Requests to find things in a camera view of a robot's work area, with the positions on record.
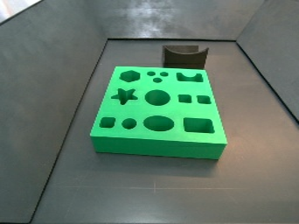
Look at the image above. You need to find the black curved fixture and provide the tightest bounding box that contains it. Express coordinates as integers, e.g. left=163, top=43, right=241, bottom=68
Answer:
left=163, top=45, right=209, bottom=69

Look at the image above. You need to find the green foam shape tray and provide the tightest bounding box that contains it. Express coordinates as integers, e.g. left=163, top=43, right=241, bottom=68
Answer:
left=89, top=66, right=228, bottom=159

